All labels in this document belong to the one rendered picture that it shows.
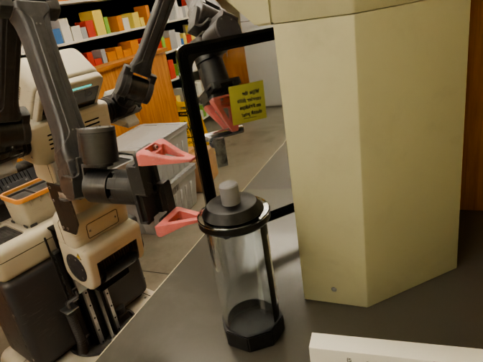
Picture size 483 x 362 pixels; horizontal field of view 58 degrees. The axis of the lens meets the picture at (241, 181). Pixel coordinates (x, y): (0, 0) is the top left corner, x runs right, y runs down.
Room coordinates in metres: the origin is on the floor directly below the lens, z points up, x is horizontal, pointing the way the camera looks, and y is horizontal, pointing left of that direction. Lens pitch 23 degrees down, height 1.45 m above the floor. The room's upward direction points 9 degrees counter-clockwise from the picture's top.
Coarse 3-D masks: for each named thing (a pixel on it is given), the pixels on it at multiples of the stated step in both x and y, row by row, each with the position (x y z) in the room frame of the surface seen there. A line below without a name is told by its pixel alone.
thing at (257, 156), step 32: (224, 64) 0.83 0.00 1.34; (256, 64) 0.85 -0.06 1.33; (224, 96) 0.82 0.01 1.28; (256, 96) 0.85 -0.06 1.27; (224, 128) 0.82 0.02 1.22; (256, 128) 0.84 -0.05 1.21; (256, 160) 0.84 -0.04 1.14; (288, 160) 0.87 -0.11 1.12; (256, 192) 0.84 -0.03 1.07; (288, 192) 0.87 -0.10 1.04
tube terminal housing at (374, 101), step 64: (320, 0) 0.60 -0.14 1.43; (384, 0) 0.60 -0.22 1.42; (448, 0) 0.63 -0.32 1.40; (320, 64) 0.60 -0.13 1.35; (384, 64) 0.60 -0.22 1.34; (448, 64) 0.63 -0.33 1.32; (320, 128) 0.61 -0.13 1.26; (384, 128) 0.60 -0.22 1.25; (448, 128) 0.64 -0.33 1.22; (320, 192) 0.61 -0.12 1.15; (384, 192) 0.59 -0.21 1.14; (448, 192) 0.64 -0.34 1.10; (320, 256) 0.61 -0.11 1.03; (384, 256) 0.59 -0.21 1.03; (448, 256) 0.64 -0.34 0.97
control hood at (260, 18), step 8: (232, 0) 0.65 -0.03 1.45; (240, 0) 0.65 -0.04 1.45; (248, 0) 0.64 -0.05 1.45; (256, 0) 0.64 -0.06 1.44; (264, 0) 0.63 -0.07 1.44; (240, 8) 0.65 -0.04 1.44; (248, 8) 0.64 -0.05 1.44; (256, 8) 0.64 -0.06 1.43; (264, 8) 0.63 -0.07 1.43; (248, 16) 0.64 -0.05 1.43; (256, 16) 0.64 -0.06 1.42; (264, 16) 0.63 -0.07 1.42; (256, 24) 0.64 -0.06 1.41; (264, 24) 0.64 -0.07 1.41
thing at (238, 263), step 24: (264, 216) 0.54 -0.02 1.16; (216, 240) 0.54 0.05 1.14; (240, 240) 0.53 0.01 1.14; (216, 264) 0.55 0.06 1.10; (240, 264) 0.53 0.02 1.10; (264, 264) 0.54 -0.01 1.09; (240, 288) 0.53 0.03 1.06; (264, 288) 0.54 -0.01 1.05; (240, 312) 0.53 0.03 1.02; (264, 312) 0.53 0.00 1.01
